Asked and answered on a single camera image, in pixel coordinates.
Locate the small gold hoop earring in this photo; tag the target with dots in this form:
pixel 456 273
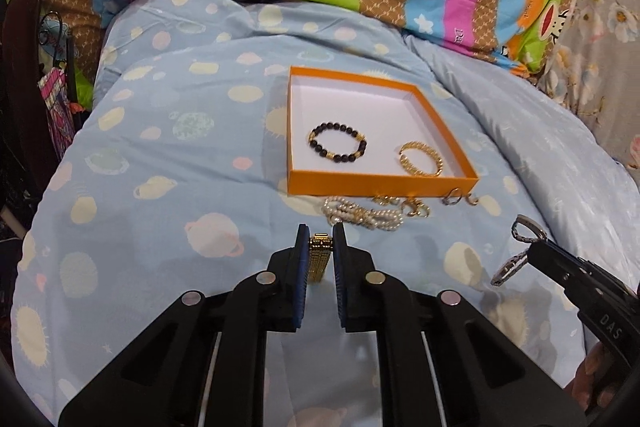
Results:
pixel 472 202

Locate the silver wristwatch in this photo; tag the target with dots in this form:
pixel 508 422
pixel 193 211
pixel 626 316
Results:
pixel 520 227

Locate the dark wooden furniture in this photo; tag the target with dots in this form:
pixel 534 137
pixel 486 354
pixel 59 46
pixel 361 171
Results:
pixel 20 117

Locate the orange shallow box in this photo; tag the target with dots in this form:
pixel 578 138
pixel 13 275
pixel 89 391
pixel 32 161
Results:
pixel 360 117

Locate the pink plaid cloth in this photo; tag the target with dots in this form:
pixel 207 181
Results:
pixel 56 107

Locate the light blue planet blanket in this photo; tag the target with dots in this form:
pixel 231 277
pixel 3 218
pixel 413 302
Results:
pixel 175 187

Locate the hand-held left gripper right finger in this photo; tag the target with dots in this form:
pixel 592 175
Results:
pixel 340 287

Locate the gold wristwatch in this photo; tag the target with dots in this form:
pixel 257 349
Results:
pixel 320 259

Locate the person's right hand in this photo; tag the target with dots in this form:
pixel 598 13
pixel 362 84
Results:
pixel 595 377

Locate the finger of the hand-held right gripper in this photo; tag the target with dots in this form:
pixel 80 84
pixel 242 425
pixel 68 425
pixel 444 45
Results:
pixel 570 272

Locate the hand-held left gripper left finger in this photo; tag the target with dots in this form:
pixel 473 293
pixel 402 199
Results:
pixel 300 287

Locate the grey floral cloth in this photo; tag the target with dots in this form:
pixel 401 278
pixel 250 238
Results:
pixel 600 32

